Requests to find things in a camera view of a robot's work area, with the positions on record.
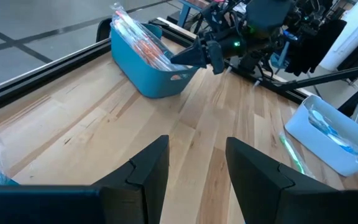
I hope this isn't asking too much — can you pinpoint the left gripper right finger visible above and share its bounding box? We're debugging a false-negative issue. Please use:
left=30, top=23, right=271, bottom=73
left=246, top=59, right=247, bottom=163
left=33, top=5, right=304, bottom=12
left=225, top=137, right=358, bottom=224

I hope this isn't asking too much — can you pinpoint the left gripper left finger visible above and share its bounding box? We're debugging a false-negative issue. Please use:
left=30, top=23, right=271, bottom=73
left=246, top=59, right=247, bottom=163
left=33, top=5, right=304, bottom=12
left=0, top=134, right=170, bottom=224

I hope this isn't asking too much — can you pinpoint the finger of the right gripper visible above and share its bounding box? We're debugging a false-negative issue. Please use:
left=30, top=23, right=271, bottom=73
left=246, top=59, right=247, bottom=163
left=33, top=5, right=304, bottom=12
left=170, top=54, right=208, bottom=68
left=170, top=36, right=206, bottom=60

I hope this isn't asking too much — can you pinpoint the orange toothbrush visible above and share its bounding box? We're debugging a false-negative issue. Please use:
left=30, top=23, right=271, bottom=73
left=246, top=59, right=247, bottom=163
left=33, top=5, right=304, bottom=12
left=126, top=30, right=188, bottom=72
left=111, top=2, right=167, bottom=68
left=114, top=17, right=180, bottom=71

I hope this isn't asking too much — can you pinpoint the blue toothbrush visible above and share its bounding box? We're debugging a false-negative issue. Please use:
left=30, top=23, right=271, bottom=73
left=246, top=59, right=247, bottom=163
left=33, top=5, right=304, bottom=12
left=324, top=127, right=358, bottom=157
left=308, top=107, right=342, bottom=141

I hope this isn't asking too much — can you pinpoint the dark grey plastic bin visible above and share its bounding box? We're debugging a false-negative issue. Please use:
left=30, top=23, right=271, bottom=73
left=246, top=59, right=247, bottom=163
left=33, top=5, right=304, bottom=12
left=109, top=22, right=199, bottom=99

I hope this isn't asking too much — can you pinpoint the black table clamp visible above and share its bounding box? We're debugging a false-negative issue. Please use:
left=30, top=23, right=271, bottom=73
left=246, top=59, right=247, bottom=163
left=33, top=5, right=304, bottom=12
left=95, top=17, right=113, bottom=43

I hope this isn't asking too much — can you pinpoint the teal plastic bin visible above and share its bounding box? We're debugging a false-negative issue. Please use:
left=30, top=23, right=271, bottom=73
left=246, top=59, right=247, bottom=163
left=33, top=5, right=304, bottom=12
left=0, top=169, right=20, bottom=187

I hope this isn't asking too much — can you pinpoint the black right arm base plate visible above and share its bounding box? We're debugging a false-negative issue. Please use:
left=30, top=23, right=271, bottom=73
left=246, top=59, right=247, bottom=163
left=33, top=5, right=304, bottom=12
left=228, top=60, right=295, bottom=91

